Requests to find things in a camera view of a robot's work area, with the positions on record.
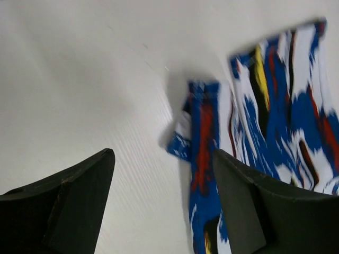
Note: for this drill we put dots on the blue white red patterned trousers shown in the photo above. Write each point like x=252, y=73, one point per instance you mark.
x=276, y=117

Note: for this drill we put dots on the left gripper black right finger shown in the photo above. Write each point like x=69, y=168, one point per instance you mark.
x=265, y=215

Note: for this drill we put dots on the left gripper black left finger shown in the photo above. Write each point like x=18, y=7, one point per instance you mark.
x=61, y=213

